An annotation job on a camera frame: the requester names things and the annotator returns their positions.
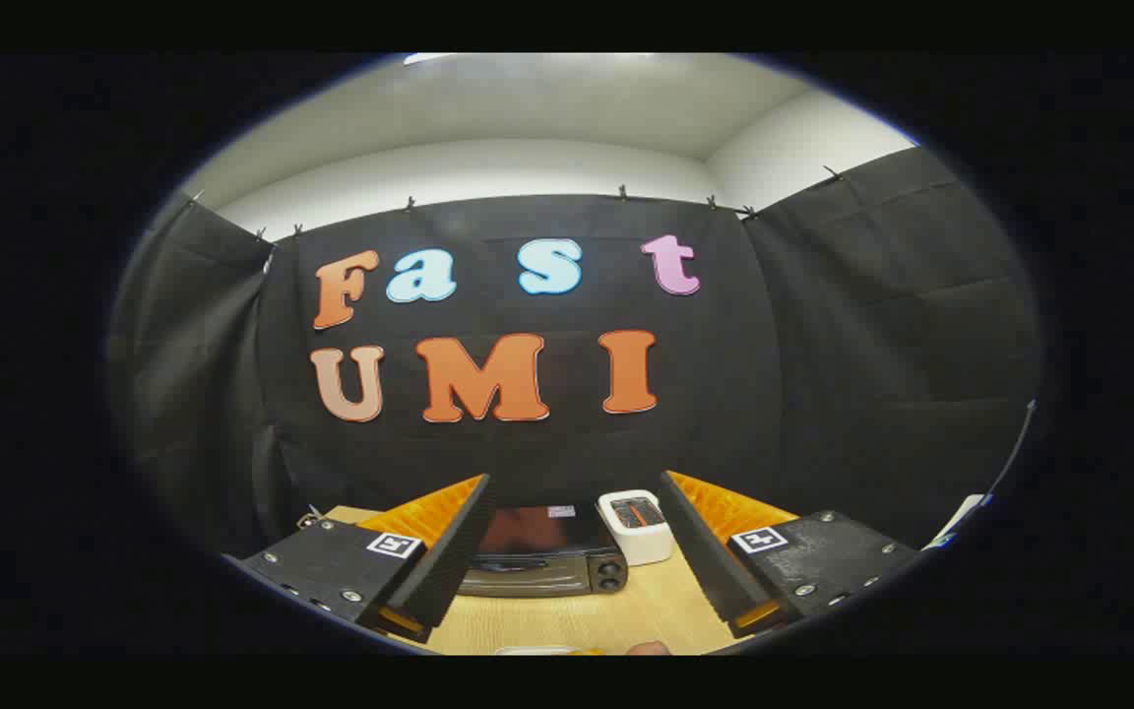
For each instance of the black toaster oven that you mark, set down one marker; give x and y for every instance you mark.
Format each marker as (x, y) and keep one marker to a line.
(547, 551)

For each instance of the white plate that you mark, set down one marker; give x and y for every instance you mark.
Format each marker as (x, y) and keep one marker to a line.
(535, 650)

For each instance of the white pop-up toaster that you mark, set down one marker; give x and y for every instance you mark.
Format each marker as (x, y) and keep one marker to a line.
(638, 537)

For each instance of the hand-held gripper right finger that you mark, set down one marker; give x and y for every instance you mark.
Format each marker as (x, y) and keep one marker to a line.
(705, 551)

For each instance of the golden croissant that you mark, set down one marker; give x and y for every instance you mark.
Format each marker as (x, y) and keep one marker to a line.
(648, 649)

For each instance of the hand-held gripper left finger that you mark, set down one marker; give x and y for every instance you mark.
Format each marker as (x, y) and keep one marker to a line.
(449, 561)

